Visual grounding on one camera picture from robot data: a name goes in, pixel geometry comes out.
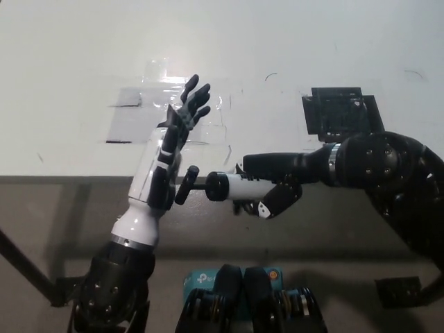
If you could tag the black diagonal table leg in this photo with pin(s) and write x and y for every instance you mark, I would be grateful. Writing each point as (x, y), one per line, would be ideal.
(24, 267)

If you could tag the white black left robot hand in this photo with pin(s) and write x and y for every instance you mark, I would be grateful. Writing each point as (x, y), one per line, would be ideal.
(145, 187)

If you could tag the clear plastic sheet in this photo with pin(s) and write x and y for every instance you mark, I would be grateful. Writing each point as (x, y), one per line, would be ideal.
(135, 114)

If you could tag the teal tp-link box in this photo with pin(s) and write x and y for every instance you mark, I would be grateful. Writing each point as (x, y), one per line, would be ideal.
(196, 279)

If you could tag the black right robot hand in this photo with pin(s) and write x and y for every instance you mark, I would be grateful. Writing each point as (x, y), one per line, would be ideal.
(277, 164)

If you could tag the small white air pump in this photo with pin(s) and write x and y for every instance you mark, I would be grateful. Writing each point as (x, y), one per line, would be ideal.
(239, 189)

